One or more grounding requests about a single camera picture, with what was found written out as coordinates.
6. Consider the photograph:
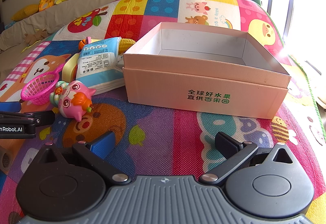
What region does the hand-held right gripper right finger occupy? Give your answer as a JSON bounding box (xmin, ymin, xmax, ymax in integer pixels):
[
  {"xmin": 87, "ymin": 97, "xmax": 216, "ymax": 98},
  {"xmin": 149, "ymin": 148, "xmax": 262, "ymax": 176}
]
[{"xmin": 199, "ymin": 132, "xmax": 301, "ymax": 185}]

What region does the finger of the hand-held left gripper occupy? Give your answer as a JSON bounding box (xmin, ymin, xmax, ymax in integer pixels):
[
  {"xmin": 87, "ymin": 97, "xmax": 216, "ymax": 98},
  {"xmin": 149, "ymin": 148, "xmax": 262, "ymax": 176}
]
[{"xmin": 0, "ymin": 102, "xmax": 55, "ymax": 126}]

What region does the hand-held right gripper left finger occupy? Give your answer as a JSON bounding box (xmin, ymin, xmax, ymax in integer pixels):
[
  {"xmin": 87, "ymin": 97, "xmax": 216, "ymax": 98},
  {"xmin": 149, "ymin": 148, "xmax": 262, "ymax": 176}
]
[{"xmin": 36, "ymin": 131, "xmax": 129, "ymax": 185}]

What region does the pink toy basket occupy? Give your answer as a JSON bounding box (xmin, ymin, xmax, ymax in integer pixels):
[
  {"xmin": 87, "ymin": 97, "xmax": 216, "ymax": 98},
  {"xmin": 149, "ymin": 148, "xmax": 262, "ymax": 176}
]
[{"xmin": 21, "ymin": 62, "xmax": 65, "ymax": 105}]

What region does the pink cat figurine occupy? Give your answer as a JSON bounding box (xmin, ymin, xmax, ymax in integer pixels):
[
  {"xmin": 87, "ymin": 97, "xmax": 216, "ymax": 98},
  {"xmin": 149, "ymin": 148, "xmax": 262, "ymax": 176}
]
[{"xmin": 50, "ymin": 80, "xmax": 97, "ymax": 122}]

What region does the pale yellow cheese toy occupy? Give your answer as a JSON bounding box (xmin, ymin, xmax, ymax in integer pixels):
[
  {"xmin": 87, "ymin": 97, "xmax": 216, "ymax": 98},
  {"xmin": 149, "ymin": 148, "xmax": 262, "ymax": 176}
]
[{"xmin": 62, "ymin": 56, "xmax": 79, "ymax": 82}]

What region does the pink cardboard box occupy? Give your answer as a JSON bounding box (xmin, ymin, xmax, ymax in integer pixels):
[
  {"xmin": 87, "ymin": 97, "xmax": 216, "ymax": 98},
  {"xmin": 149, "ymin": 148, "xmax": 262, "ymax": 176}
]
[{"xmin": 122, "ymin": 22, "xmax": 291, "ymax": 120}]

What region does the blue white tissue packet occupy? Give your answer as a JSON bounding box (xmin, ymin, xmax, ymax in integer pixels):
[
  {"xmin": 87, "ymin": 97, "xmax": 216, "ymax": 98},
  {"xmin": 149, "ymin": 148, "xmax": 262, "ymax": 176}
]
[{"xmin": 76, "ymin": 37, "xmax": 125, "ymax": 94}]

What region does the yellow toy corn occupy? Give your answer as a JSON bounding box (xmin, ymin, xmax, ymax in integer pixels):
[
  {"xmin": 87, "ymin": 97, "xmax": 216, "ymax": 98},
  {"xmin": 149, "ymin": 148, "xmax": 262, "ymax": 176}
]
[{"xmin": 118, "ymin": 38, "xmax": 136, "ymax": 53}]

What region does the brown plush toy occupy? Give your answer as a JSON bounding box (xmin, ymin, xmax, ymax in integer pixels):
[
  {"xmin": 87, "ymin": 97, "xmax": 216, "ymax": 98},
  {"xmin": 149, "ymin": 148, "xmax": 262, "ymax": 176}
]
[{"xmin": 24, "ymin": 28, "xmax": 48, "ymax": 46}]

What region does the yellow pillow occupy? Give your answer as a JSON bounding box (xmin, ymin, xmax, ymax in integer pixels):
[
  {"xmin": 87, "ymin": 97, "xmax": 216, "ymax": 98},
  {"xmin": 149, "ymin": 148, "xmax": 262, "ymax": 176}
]
[{"xmin": 11, "ymin": 4, "xmax": 40, "ymax": 21}]

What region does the beige sofa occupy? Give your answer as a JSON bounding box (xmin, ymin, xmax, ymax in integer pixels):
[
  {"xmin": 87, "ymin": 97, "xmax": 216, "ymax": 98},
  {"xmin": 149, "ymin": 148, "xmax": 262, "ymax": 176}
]
[{"xmin": 0, "ymin": 0, "xmax": 157, "ymax": 51}]

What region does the colourful printed play mat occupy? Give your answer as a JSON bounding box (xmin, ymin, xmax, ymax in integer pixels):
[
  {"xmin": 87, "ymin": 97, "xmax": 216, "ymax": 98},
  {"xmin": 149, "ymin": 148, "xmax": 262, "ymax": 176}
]
[{"xmin": 0, "ymin": 0, "xmax": 326, "ymax": 224}]

